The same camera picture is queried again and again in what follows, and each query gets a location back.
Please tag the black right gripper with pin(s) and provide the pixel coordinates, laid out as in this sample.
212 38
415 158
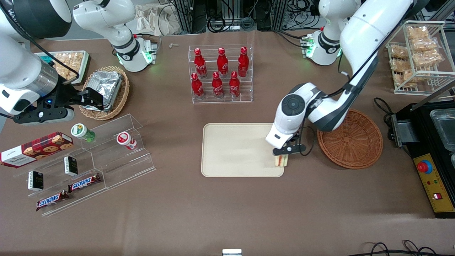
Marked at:
65 95

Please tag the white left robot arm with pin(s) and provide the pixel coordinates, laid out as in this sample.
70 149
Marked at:
362 28

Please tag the small beige scrap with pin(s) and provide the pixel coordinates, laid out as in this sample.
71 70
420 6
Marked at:
174 45

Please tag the small white metal object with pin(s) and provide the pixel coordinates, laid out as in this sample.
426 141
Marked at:
231 252

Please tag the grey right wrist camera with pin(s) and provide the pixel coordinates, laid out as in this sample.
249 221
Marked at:
42 116

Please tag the red capped small bottle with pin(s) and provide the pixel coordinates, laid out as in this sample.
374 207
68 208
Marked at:
126 140

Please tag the small black white box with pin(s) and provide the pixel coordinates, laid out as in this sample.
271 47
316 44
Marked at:
71 165
35 180

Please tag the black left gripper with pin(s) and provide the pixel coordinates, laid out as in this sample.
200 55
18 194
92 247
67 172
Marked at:
292 140

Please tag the red tartan cookie box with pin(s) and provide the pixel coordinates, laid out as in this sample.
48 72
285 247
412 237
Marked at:
35 149

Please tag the crumpled paper bag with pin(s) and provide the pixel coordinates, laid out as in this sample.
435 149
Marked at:
156 19

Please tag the red cola bottle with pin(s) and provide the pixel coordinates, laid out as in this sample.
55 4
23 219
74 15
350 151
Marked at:
222 64
217 87
234 86
197 88
200 65
243 63

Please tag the green capped small bottle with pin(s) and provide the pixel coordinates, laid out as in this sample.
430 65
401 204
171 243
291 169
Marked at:
82 131

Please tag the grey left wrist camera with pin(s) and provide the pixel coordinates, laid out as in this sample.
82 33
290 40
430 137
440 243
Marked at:
289 149

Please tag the red emergency stop button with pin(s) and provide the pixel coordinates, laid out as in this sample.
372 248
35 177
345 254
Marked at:
424 167

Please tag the clear plastic container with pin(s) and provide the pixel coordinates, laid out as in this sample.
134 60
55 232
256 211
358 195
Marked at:
444 126

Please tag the beige plastic tray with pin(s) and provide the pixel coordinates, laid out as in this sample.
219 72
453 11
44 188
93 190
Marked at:
234 149

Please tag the aluminium foil container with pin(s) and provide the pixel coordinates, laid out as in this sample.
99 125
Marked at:
106 85

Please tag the clear acrylic bottle rack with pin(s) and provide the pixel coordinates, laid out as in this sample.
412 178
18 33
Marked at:
245 90

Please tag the grey metal bar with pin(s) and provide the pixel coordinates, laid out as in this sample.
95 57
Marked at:
432 96

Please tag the snickers chocolate bar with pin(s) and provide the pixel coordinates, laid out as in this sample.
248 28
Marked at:
51 200
84 182

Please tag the black yellow control box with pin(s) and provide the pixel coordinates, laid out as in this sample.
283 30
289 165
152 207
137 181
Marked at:
432 188

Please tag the brown wicker basket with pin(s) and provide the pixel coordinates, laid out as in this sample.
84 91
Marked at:
352 142

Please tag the white tray of fried snacks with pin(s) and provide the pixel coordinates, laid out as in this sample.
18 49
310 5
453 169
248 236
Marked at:
69 60

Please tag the bagged fried snack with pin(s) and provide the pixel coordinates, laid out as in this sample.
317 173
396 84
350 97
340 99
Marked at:
412 76
423 44
428 57
401 65
416 32
398 52

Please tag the light wicker basket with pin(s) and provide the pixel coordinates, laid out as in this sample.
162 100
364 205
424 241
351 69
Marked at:
122 96

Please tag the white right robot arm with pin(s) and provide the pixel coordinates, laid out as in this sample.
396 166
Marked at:
106 17

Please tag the triangular sandwich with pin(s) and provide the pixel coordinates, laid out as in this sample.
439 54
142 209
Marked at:
281 162

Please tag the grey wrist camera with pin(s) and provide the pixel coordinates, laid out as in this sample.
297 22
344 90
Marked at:
289 149
42 116

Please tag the clear acrylic stepped shelf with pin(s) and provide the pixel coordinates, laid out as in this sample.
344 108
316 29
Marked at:
121 167

